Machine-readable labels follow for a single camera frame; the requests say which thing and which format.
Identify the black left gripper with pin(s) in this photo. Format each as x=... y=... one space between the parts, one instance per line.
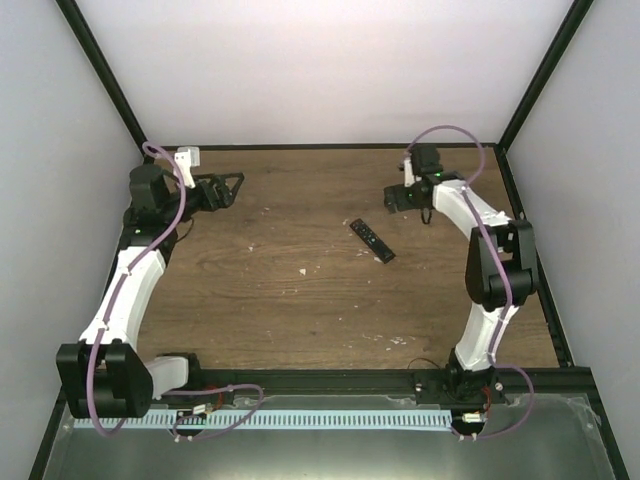
x=224 y=200

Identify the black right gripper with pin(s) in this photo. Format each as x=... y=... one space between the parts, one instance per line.
x=400 y=202

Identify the black remote control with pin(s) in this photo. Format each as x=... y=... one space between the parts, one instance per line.
x=378 y=247

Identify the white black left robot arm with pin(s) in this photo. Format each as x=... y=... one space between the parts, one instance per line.
x=102 y=374

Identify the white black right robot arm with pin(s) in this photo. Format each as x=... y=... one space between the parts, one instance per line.
x=501 y=267

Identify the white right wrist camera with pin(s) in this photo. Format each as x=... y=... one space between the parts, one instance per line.
x=406 y=166

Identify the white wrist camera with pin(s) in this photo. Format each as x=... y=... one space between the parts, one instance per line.
x=187 y=158
x=406 y=166

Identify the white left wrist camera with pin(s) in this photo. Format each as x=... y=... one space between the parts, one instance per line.
x=187 y=158

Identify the black enclosure frame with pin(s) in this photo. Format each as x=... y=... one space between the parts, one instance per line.
x=314 y=102

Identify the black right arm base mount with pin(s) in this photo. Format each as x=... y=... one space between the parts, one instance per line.
x=445 y=386

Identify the light blue slotted cable duct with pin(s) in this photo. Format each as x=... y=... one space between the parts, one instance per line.
x=403 y=420

